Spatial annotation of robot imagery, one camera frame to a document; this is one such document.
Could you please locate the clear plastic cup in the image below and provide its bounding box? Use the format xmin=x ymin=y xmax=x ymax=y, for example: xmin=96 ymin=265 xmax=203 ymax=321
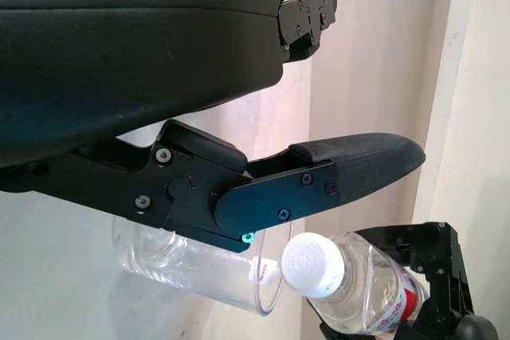
xmin=111 ymin=214 xmax=296 ymax=319

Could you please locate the clear plastic water bottle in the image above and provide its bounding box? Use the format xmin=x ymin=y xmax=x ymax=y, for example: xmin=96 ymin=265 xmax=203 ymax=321
xmin=279 ymin=230 xmax=430 ymax=338

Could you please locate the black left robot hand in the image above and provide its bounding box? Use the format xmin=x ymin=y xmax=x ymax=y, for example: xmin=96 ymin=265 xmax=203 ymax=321
xmin=0 ymin=0 xmax=426 ymax=254

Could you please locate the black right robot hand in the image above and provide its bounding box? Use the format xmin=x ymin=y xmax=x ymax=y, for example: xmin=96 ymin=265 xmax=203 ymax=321
xmin=318 ymin=220 xmax=500 ymax=340

